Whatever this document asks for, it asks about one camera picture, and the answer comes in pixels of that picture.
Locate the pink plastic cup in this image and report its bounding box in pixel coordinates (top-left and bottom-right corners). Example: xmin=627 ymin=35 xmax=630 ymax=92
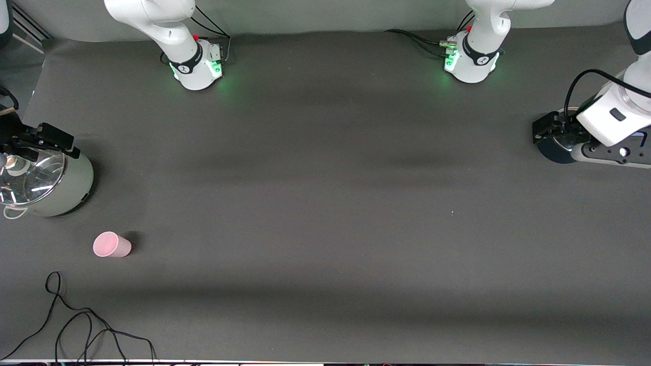
xmin=93 ymin=231 xmax=132 ymax=258

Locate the dark blue steel-rimmed pot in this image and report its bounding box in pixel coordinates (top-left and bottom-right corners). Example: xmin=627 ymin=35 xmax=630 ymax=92
xmin=537 ymin=108 xmax=594 ymax=164

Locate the glass pot lid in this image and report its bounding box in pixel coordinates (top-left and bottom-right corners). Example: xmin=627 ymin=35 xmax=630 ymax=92
xmin=0 ymin=148 xmax=67 ymax=206

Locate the grey-green cooking pot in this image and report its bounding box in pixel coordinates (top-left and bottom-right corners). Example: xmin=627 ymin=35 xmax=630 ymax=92
xmin=0 ymin=147 xmax=95 ymax=220

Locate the dark grey table cloth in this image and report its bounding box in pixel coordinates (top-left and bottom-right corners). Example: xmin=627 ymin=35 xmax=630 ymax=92
xmin=0 ymin=18 xmax=651 ymax=364

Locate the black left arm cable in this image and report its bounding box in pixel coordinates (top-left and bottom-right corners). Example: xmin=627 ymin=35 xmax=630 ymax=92
xmin=563 ymin=69 xmax=651 ymax=123

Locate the aluminium frame rail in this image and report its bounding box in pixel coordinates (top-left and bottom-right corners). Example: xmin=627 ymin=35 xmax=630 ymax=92
xmin=13 ymin=5 xmax=54 ymax=54

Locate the thin black loose cable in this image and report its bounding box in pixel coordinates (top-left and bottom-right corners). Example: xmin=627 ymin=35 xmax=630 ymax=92
xmin=0 ymin=271 xmax=157 ymax=362

